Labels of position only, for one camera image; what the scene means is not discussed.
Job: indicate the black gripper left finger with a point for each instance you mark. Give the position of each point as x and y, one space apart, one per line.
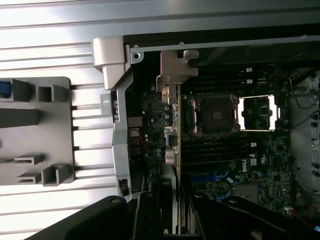
147 220

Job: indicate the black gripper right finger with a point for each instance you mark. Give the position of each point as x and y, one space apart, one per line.
205 220

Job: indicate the blue expansion slot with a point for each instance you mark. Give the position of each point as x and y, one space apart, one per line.
202 178

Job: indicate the black RAM slot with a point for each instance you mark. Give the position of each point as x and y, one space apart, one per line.
220 76
220 86
212 156
220 81
220 70
212 144
212 150

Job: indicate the open black PC case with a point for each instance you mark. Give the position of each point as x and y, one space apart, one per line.
117 150

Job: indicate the green motherboard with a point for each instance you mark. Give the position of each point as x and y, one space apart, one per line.
270 155

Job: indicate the CPU socket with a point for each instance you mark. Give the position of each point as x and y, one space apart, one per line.
215 115

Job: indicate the grey parts rack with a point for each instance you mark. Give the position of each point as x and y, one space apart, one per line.
50 125

